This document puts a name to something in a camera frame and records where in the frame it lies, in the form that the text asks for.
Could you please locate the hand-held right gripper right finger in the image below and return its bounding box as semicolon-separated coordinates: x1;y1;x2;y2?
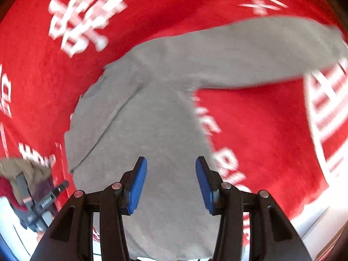
195;156;314;261

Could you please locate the beige cloth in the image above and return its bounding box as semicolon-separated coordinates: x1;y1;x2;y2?
0;157;53;200

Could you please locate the purple cloth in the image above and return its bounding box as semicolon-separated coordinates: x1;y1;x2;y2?
35;179;56;199

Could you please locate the grey long-sleeved top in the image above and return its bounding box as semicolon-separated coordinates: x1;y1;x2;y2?
64;16;345;260

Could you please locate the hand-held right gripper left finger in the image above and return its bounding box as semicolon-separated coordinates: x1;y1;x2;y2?
29;156;148;261

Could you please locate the dark red cloth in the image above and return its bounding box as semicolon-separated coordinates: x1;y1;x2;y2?
0;177;28;213

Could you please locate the red printed blanket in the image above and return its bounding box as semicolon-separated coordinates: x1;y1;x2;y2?
0;0;348;253

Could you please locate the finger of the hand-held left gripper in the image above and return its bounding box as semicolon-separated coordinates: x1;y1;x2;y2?
52;180;70;197

